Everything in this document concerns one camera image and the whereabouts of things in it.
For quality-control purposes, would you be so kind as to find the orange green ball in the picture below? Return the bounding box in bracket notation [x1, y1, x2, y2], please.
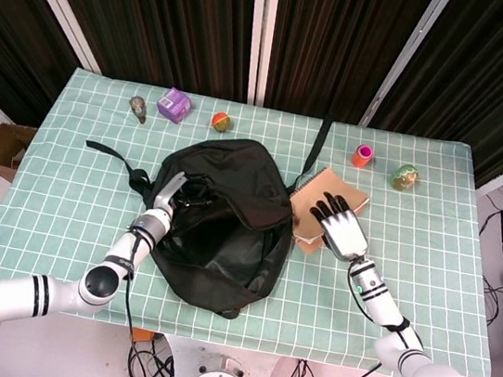
[210, 110, 236, 136]

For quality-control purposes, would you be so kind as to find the brown cardboard box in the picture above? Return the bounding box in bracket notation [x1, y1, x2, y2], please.
[0, 121, 39, 188]

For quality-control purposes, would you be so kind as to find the black backpack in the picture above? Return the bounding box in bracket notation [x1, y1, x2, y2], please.
[64, 81, 336, 331]

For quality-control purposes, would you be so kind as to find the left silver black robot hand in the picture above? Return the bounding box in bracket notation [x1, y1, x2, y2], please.
[152, 166, 218, 221]

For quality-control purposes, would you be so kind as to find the brown spiral notebook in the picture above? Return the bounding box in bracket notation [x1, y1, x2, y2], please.
[280, 162, 375, 265]

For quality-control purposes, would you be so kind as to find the grey bird figurine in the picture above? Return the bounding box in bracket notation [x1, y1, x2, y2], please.
[126, 94, 152, 127]

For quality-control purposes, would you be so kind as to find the purple cardboard box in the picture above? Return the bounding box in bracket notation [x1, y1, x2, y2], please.
[154, 84, 195, 127]

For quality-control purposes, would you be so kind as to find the black floor cable bundle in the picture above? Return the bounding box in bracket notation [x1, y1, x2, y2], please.
[124, 338, 187, 377]

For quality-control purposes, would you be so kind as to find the green checked tablecloth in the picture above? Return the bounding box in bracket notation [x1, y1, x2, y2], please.
[0, 57, 503, 377]

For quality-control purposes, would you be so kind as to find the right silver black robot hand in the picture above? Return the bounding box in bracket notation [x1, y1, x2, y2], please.
[302, 188, 377, 266]

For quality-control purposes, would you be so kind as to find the white vertical frame post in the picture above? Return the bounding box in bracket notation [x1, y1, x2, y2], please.
[238, 0, 282, 106]

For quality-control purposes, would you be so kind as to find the orange cup pink lid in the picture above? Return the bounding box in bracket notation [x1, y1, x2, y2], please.
[350, 142, 377, 171]

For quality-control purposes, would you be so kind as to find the orange object under table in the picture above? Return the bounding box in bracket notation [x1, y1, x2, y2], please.
[127, 326, 156, 346]

